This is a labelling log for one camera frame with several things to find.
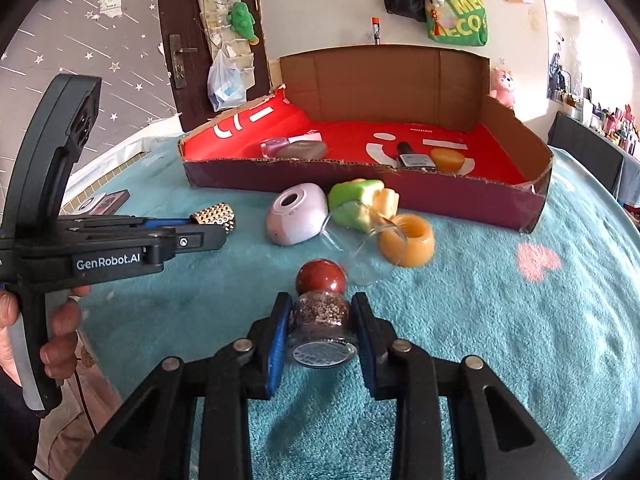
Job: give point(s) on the amber ring-shaped jar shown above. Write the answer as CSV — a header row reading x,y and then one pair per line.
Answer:
x,y
410,243

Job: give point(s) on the white plastic bag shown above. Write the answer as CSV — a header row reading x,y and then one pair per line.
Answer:
x,y
225,88

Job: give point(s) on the door handle plate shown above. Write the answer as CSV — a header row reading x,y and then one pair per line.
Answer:
x,y
177,62

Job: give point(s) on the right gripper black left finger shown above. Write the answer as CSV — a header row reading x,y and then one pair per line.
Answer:
x,y
150,435

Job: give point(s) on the black nail polish bottle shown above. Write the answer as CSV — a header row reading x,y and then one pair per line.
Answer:
x,y
412,160

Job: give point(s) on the taupe earbuds case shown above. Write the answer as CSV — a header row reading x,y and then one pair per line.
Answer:
x,y
308,150

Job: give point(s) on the teal plush blanket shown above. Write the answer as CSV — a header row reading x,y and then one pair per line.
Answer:
x,y
554,313

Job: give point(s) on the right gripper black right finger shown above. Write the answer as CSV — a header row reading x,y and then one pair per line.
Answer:
x,y
493,436

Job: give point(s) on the green tote bag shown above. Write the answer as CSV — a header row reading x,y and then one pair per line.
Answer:
x,y
459,23

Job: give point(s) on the beige hanging door organizer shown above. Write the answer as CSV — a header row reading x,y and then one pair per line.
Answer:
x,y
220,35

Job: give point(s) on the purple nail polish bottle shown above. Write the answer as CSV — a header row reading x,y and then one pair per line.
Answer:
x,y
271,147

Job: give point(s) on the amber round lid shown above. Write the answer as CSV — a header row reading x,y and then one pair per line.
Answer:
x,y
447,160

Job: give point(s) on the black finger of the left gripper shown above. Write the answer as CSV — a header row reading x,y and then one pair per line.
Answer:
x,y
119,222
165,242

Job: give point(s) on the silver pole orange tip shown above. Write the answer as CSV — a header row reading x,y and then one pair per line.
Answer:
x,y
376,30

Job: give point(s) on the clear plastic cup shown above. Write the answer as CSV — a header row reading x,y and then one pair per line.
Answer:
x,y
367,246

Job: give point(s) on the green plush toy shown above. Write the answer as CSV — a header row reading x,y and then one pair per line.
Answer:
x,y
242,22

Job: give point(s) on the lilac round device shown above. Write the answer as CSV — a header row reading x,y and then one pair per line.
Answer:
x,y
297,215

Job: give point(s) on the green and yellow toy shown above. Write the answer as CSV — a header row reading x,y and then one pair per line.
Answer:
x,y
362,202

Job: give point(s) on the gold studded cylinder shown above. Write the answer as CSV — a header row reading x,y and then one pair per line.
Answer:
x,y
220,214

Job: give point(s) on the person's left hand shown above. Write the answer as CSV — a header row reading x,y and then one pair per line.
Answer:
x,y
58,355

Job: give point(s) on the pink plush pig right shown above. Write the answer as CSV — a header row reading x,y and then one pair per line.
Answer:
x,y
501,87

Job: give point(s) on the cluttered side table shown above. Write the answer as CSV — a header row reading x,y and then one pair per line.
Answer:
x,y
605,142

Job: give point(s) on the red-capped glitter jar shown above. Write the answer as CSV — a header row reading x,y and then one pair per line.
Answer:
x,y
320,333

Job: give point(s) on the red cardboard box tray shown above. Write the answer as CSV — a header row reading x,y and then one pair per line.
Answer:
x,y
364,100

